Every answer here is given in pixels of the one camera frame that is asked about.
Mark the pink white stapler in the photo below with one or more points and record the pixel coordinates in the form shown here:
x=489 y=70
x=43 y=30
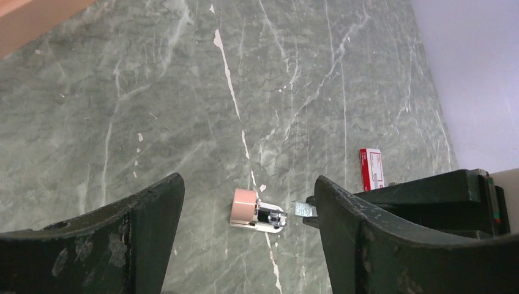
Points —
x=249 y=212

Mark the small staple box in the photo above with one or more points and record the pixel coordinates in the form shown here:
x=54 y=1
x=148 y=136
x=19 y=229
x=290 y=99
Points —
x=371 y=169

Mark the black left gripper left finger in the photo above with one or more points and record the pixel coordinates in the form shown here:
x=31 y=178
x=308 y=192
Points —
x=123 y=247

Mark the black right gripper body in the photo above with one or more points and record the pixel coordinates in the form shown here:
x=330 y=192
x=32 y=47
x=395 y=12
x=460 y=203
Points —
x=462 y=204

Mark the peach plastic file organizer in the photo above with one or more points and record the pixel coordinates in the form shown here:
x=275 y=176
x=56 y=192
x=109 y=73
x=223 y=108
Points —
x=25 y=20

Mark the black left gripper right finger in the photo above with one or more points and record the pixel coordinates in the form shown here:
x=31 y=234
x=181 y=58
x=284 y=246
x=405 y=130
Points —
x=370 y=250

